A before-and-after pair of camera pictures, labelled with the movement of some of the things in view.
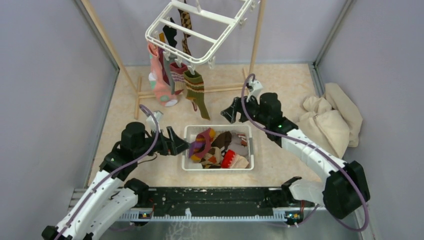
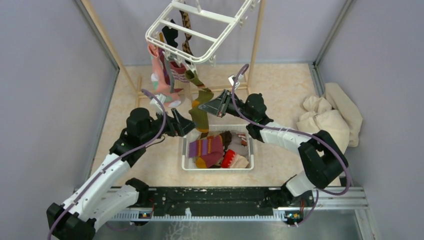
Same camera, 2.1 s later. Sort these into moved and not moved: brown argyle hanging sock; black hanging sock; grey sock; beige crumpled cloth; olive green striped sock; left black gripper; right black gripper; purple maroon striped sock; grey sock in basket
Moved: left black gripper; purple maroon striped sock; right black gripper; olive green striped sock
Not moved: grey sock; brown argyle hanging sock; black hanging sock; beige crumpled cloth; grey sock in basket
